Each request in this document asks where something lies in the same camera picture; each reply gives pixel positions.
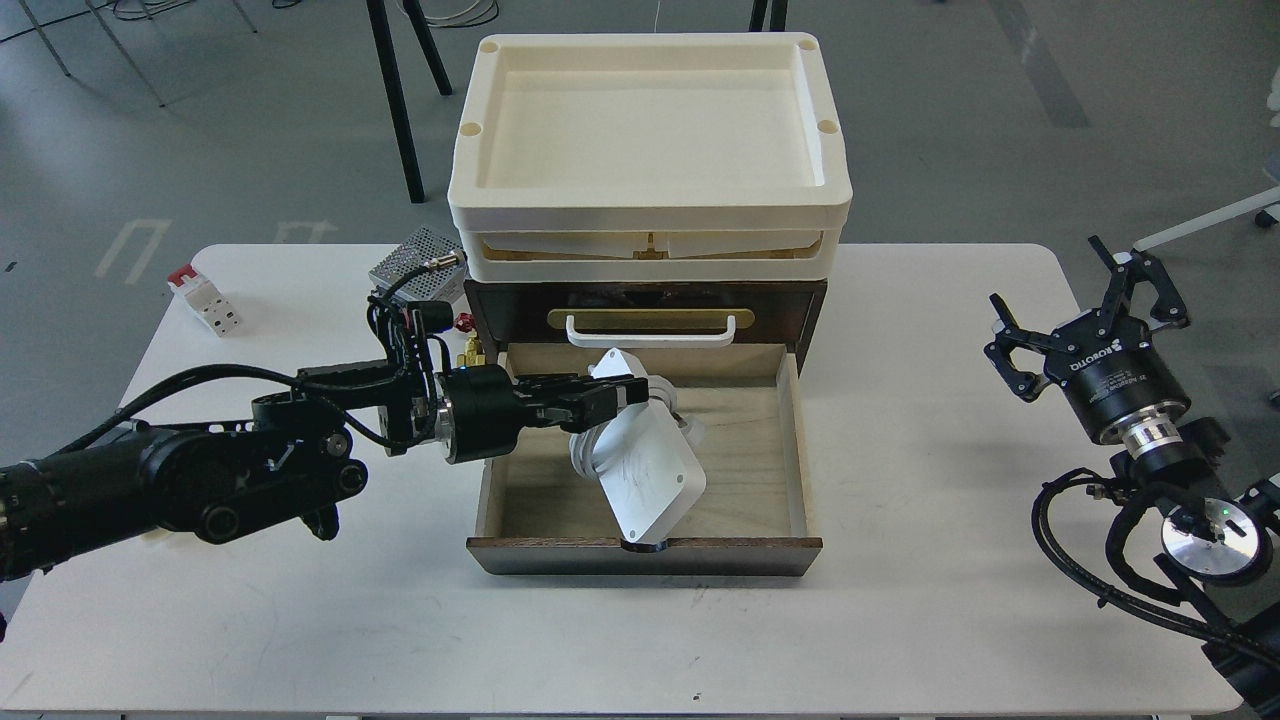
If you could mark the white drawer handle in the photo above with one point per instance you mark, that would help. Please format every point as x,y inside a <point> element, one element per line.
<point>651,340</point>

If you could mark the metal mesh power supply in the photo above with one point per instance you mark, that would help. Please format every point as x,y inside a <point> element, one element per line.
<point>424,244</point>

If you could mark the dark wooden cabinet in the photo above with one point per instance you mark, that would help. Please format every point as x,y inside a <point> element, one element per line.
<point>521,325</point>

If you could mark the white red circuit breaker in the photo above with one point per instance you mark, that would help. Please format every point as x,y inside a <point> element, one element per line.
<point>204,299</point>

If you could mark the cream plastic tray organizer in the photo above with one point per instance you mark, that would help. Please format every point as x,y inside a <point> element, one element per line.
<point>650,158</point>

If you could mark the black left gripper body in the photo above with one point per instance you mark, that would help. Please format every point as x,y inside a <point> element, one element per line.
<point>481,416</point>

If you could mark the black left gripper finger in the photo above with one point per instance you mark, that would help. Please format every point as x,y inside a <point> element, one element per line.
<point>572,413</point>
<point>561,386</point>

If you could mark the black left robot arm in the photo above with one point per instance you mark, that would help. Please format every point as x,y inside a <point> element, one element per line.
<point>223,480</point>

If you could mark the brass valve red handle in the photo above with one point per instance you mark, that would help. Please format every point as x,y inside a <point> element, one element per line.
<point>472,353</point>

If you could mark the open wooden drawer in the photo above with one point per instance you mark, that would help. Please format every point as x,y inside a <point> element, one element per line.
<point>537,516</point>

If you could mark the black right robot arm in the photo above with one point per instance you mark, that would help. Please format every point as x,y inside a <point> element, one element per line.
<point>1177,530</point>

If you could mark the white chair base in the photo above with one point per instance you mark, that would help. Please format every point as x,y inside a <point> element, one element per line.
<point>1264,208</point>

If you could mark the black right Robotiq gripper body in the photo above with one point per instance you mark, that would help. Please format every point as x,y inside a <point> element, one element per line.
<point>1113,375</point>

